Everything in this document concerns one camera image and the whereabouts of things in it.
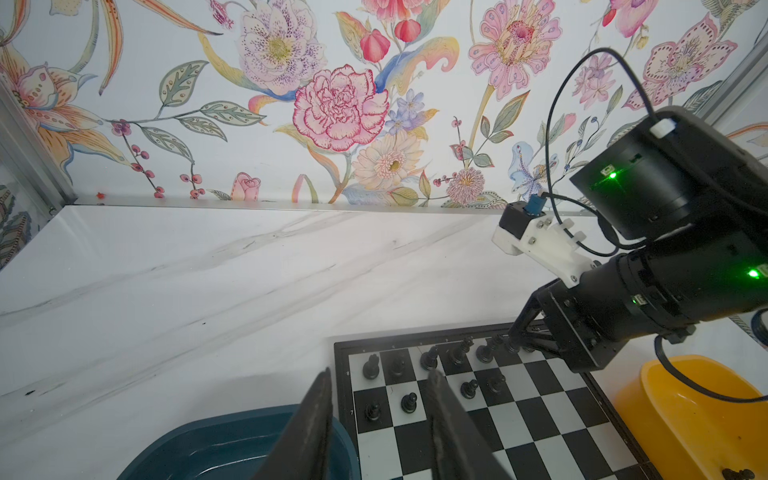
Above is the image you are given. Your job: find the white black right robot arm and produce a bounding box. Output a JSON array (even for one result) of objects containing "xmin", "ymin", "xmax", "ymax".
[{"xmin": 493, "ymin": 106, "xmax": 767, "ymax": 373}]

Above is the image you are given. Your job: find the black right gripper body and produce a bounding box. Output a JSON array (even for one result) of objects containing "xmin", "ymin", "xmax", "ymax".
[{"xmin": 536, "ymin": 280, "xmax": 627, "ymax": 372}]

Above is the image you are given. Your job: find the yellow plastic tray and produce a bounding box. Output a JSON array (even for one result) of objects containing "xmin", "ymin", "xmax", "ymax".
[{"xmin": 613, "ymin": 360, "xmax": 767, "ymax": 479}]

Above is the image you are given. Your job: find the teal plastic tray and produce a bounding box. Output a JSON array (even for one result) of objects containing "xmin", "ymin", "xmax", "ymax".
[{"xmin": 119, "ymin": 404, "xmax": 361, "ymax": 479}]

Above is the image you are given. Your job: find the black white chess board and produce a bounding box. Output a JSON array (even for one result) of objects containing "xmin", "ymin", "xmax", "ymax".
[{"xmin": 334, "ymin": 324, "xmax": 658, "ymax": 479}]

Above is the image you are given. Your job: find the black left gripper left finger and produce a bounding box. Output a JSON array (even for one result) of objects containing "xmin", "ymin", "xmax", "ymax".
[{"xmin": 253, "ymin": 368, "xmax": 333, "ymax": 480}]

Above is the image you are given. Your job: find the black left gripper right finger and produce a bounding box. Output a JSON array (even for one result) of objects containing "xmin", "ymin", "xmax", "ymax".
[{"xmin": 424, "ymin": 370, "xmax": 510, "ymax": 479}]

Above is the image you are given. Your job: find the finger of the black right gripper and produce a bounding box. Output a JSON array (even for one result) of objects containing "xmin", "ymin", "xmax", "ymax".
[
  {"xmin": 509, "ymin": 296, "xmax": 546, "ymax": 336},
  {"xmin": 507, "ymin": 335, "xmax": 560, "ymax": 356}
]

